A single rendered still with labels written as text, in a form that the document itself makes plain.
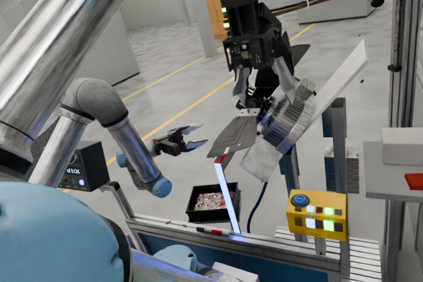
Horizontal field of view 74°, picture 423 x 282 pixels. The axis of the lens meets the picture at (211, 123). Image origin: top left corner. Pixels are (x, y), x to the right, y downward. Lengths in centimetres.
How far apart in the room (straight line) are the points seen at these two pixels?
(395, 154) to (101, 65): 676
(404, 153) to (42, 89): 127
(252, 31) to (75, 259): 38
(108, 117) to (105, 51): 660
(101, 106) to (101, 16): 55
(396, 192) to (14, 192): 121
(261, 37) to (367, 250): 177
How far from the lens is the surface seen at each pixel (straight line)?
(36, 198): 18
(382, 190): 127
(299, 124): 116
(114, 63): 757
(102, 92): 92
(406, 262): 216
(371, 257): 205
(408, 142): 135
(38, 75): 34
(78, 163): 126
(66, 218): 18
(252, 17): 46
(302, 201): 89
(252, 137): 101
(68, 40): 36
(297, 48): 107
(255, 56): 46
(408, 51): 146
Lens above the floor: 171
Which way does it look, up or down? 26 degrees down
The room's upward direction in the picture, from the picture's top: 16 degrees counter-clockwise
